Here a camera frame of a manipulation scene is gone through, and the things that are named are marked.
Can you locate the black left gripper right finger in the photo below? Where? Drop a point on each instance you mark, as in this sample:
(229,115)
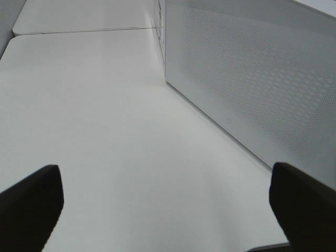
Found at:
(304,208)

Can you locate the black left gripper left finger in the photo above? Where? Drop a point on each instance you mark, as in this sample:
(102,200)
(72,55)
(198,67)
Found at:
(30,210)

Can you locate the white microwave door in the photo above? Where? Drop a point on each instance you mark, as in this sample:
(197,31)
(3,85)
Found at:
(264,71)

